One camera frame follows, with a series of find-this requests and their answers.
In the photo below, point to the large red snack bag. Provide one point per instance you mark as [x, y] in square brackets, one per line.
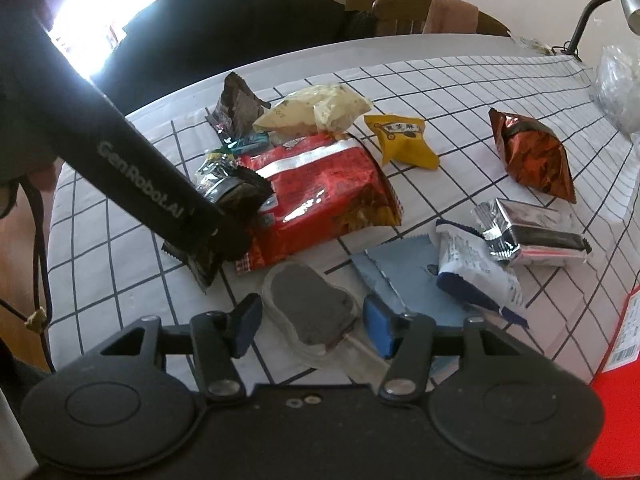
[324, 186]

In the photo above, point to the black jacket with badge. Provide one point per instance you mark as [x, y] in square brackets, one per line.
[173, 43]

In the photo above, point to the red-brown foil snack bag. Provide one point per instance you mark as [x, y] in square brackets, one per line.
[532, 154]

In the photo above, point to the white blue snack packet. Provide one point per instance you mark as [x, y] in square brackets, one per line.
[467, 272]

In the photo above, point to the teal small candy bar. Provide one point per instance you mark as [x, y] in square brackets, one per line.
[253, 144]

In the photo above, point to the light blue flat packet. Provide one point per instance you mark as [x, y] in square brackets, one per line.
[403, 273]

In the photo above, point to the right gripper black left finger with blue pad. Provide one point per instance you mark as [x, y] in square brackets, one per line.
[218, 338]

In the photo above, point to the clear plastic bag grey contents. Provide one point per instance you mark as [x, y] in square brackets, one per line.
[616, 87]

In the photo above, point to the red cardboard box white inside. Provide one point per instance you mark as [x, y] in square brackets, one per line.
[616, 453]

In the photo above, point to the dark brown snack packet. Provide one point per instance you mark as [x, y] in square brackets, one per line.
[236, 111]

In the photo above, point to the silver pink wrapped snack bar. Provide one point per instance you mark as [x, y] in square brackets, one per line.
[520, 233]

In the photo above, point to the green black foil packet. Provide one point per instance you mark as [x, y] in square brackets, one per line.
[218, 165]

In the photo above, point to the yellow small snack packet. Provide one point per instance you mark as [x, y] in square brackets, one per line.
[401, 139]

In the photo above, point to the clear packet dark cake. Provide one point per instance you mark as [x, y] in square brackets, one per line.
[321, 323]

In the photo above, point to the wooden chair with pink cloth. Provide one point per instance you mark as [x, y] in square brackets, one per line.
[428, 17]

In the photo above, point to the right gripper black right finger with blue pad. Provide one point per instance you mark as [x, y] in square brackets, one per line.
[406, 341]

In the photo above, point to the white black checked tablecloth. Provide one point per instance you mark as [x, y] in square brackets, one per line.
[106, 269]

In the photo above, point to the cream pale snack bag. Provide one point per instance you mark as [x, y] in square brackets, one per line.
[322, 108]

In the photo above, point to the black snack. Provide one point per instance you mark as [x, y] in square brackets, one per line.
[235, 194]

